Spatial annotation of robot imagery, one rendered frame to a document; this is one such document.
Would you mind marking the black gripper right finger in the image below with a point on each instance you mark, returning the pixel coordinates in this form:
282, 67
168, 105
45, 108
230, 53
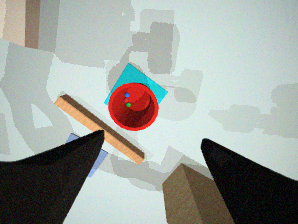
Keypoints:
253, 194

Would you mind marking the tan wooden bar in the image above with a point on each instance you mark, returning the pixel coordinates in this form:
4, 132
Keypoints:
90, 121

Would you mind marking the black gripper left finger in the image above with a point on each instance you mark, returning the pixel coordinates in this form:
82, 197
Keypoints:
42, 188

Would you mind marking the red cup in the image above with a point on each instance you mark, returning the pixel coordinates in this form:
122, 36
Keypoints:
142, 112

